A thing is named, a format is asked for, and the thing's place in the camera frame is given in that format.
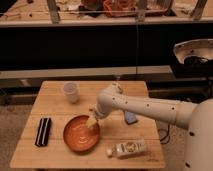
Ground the black cable on floor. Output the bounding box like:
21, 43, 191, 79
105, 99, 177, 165
157, 123, 171, 145

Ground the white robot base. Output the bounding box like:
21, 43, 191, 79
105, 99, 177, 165
173, 39, 213, 64

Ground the orange object on shelf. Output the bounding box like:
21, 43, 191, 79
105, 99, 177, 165
103, 0, 136, 17

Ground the blue sponge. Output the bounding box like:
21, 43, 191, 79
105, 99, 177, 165
124, 111, 137, 125

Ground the black striped case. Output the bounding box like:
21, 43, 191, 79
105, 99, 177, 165
35, 118, 51, 147

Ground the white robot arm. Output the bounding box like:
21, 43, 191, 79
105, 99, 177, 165
93, 82, 213, 171

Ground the translucent plastic cup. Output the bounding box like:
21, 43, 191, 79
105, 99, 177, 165
63, 82, 79, 103

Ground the orange ceramic bowl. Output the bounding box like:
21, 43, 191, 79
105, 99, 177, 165
63, 115, 100, 153

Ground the yellowish translucent gripper finger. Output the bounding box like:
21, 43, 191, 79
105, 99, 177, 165
86, 114, 98, 128

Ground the wooden table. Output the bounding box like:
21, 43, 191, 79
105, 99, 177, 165
10, 81, 165, 170

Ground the white plastic bottle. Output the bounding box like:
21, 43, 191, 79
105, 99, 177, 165
106, 139, 147, 158

